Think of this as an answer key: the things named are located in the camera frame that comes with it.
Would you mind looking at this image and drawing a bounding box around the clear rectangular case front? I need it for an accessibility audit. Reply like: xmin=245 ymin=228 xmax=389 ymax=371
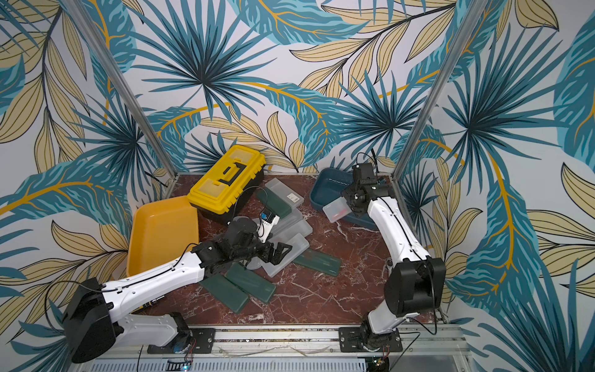
xmin=262 ymin=233 xmax=310 ymax=277

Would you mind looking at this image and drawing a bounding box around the clear case with red pen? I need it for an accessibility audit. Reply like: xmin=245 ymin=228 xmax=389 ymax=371
xmin=322 ymin=196 xmax=352 ymax=223

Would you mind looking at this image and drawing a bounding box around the green pencil case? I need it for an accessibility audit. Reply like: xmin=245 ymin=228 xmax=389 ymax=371
xmin=225 ymin=263 xmax=276 ymax=304
xmin=293 ymin=249 xmax=341 ymax=277
xmin=200 ymin=274 xmax=249 ymax=314
xmin=257 ymin=188 xmax=292 ymax=219

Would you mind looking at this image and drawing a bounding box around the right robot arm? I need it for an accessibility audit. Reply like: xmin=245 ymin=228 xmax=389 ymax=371
xmin=342 ymin=163 xmax=446 ymax=350

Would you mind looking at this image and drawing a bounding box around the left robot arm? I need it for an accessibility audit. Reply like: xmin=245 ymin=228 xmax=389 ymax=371
xmin=62 ymin=217 xmax=292 ymax=364

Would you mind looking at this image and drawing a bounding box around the clear case lower stack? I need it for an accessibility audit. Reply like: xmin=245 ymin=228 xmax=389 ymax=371
xmin=269 ymin=219 xmax=313 ymax=244

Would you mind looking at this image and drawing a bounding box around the clear case stack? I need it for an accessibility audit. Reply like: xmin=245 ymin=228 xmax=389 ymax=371
xmin=271 ymin=209 xmax=303 ymax=234
xmin=269 ymin=219 xmax=313 ymax=244

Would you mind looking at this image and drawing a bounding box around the teal plastic tray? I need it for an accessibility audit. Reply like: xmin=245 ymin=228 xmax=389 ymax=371
xmin=309 ymin=167 xmax=378 ymax=231

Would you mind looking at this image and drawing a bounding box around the clear case middle stack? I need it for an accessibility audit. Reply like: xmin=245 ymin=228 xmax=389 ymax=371
xmin=271 ymin=209 xmax=303 ymax=234

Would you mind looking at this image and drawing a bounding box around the yellow black toolbox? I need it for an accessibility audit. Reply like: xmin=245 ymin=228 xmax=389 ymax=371
xmin=187 ymin=145 xmax=266 ymax=225

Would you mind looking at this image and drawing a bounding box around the clear case with barcode label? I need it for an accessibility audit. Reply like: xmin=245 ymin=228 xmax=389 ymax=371
xmin=265 ymin=178 xmax=305 ymax=209

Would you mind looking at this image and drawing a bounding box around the yellow plastic tray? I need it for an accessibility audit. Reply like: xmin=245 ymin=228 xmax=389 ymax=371
xmin=126 ymin=196 xmax=199 ymax=277

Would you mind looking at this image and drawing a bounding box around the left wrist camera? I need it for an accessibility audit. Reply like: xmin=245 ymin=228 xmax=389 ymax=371
xmin=257 ymin=209 xmax=280 ymax=243

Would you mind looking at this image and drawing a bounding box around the aluminium front rail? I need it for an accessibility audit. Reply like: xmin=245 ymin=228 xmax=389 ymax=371
xmin=69 ymin=323 xmax=477 ymax=371

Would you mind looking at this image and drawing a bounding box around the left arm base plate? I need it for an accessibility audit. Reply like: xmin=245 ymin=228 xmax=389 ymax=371
xmin=147 ymin=328 xmax=215 ymax=354

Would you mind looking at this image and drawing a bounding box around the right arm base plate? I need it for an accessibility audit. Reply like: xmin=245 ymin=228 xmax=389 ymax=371
xmin=338 ymin=324 xmax=403 ymax=353

